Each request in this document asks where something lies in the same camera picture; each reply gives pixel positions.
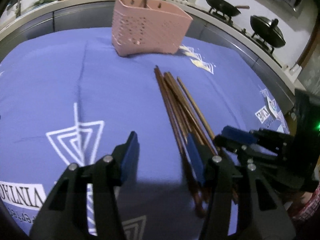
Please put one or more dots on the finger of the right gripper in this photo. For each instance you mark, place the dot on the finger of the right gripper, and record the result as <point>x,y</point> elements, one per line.
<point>236,145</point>
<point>236,132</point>

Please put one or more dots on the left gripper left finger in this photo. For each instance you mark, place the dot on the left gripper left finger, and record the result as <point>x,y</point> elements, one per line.
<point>64,213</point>

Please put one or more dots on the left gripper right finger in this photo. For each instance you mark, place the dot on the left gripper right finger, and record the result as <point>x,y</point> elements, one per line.
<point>242,204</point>

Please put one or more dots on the person's hand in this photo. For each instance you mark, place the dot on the person's hand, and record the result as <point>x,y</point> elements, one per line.
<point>308,209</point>

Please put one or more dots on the gas stove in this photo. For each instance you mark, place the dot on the gas stove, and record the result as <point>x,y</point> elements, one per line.
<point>245,41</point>

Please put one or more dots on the black lidded wok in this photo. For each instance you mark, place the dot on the black lidded wok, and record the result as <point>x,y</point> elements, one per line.
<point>268,30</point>

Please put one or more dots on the blue printed tablecloth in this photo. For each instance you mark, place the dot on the blue printed tablecloth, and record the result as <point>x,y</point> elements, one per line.
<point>68,97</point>

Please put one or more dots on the pink plastic utensil basket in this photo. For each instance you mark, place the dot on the pink plastic utensil basket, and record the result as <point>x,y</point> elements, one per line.
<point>148,26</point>

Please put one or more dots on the black wok with handle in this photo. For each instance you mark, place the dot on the black wok with handle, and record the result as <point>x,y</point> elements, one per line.
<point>226,8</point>

